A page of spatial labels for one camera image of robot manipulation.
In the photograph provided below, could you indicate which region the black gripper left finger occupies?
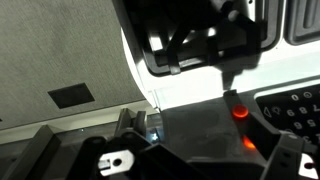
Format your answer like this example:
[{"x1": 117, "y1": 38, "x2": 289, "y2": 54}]
[{"x1": 66, "y1": 131, "x2": 209, "y2": 180}]

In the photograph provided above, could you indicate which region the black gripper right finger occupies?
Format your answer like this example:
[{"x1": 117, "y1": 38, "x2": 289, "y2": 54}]
[{"x1": 186, "y1": 89, "x2": 320, "y2": 180}]

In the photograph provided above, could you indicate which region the grey toy stove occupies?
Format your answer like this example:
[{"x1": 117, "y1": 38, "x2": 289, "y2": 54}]
[{"x1": 112, "y1": 0, "x2": 320, "y2": 180}]

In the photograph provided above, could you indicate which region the bottom red stove switch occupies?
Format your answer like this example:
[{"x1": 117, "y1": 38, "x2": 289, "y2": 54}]
[{"x1": 242, "y1": 136, "x2": 256, "y2": 150}]

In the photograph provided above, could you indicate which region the red stove switch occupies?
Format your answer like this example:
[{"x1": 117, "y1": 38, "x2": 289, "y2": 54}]
[
  {"x1": 232, "y1": 104, "x2": 249, "y2": 118},
  {"x1": 242, "y1": 136, "x2": 256, "y2": 150}
]

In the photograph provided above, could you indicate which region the top red stove switch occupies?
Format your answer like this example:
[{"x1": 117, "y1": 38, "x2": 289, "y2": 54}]
[{"x1": 232, "y1": 104, "x2": 249, "y2": 118}]

